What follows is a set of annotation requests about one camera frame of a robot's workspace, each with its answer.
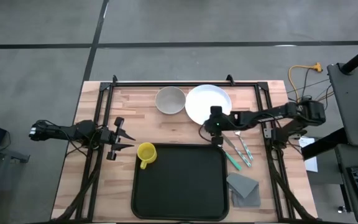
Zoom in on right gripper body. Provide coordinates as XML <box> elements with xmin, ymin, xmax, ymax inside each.
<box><xmin>204</xmin><ymin>114</ymin><xmax>234</xmax><ymax>138</ymax></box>

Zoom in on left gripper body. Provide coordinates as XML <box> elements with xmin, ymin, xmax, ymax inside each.
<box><xmin>100</xmin><ymin>116</ymin><xmax>126</xmax><ymax>162</ymax></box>

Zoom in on yellow mug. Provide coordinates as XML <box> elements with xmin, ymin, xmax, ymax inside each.
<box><xmin>137</xmin><ymin>142</ymin><xmax>158</xmax><ymax>170</ymax></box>

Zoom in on spoon with green handle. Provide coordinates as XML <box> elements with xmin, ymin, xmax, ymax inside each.
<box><xmin>218</xmin><ymin>143</ymin><xmax>243</xmax><ymax>172</ymax></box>

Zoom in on knife with patterned handle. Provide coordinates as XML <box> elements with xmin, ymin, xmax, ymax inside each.
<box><xmin>221</xmin><ymin>132</ymin><xmax>252</xmax><ymax>168</ymax></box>

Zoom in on white plate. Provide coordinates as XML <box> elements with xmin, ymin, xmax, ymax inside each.
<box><xmin>185</xmin><ymin>84</ymin><xmax>232</xmax><ymax>126</ymax></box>

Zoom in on beige bowl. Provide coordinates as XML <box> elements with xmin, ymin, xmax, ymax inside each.
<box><xmin>155</xmin><ymin>86</ymin><xmax>186</xmax><ymax>115</ymax></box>

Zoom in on grey cloth napkin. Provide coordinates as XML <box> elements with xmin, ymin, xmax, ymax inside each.
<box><xmin>226</xmin><ymin>172</ymin><xmax>262</xmax><ymax>208</ymax></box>

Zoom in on black serving tray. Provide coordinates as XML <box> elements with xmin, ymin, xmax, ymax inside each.
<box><xmin>131</xmin><ymin>143</ymin><xmax>230</xmax><ymax>222</ymax></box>

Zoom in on white paper sheet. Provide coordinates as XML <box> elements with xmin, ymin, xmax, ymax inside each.
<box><xmin>298</xmin><ymin>136</ymin><xmax>319</xmax><ymax>173</ymax></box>

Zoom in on grey metal shelf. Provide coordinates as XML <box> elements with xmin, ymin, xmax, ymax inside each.
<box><xmin>0</xmin><ymin>138</ymin><xmax>30</xmax><ymax>164</ymax></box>

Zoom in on black metal table frame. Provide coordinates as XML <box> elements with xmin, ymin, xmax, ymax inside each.
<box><xmin>51</xmin><ymin>74</ymin><xmax>318</xmax><ymax>224</ymax></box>

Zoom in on yellow extension cable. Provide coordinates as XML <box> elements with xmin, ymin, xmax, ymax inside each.
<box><xmin>287</xmin><ymin>62</ymin><xmax>323</xmax><ymax>103</ymax></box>

